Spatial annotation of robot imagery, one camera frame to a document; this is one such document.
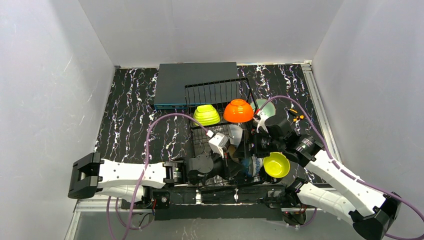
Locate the orange white bowl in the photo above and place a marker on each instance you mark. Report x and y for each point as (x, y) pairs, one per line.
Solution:
(238, 111)

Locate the pale green bowl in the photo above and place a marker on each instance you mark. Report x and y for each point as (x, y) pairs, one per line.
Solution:
(267, 111)

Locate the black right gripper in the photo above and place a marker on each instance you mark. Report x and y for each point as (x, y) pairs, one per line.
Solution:
(257, 144)

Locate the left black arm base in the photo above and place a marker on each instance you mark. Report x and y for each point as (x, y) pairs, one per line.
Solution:
(151, 200)

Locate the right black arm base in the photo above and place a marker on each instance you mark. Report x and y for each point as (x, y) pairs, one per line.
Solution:
(285, 202)

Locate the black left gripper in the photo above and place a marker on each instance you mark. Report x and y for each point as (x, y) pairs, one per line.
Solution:
(228, 162)

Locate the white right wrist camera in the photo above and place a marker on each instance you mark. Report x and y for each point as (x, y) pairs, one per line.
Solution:
(260, 118)

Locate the aluminium table edge rail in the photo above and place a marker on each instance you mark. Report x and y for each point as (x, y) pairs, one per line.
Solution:
(307, 71)

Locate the yellow green bowl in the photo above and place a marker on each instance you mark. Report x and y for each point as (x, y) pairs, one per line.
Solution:
(276, 165)

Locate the black wire dish rack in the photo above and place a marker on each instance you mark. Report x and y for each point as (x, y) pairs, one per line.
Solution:
(218, 94)

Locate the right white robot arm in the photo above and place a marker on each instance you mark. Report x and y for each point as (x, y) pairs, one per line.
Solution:
(370, 212)

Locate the dark striped white bowl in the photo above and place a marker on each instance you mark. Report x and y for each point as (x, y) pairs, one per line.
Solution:
(235, 134)

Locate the green white bowl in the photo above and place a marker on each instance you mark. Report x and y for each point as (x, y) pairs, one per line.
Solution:
(207, 115)

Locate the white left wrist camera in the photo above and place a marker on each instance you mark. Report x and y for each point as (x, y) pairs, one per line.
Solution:
(218, 142)

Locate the blue patterned bowl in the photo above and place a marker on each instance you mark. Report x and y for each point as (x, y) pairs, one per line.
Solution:
(254, 166)

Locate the dark grey flat box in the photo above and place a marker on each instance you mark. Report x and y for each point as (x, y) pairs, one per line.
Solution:
(172, 78)

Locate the dark blue beige bowl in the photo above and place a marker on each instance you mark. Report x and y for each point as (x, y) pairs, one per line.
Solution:
(236, 159)

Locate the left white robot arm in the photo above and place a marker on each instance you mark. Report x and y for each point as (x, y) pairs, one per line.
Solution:
(92, 175)

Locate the yellow black T-handle hex key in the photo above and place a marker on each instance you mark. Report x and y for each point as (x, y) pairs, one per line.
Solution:
(296, 115)

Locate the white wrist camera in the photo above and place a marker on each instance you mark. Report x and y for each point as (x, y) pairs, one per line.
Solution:
(260, 118)
(218, 142)

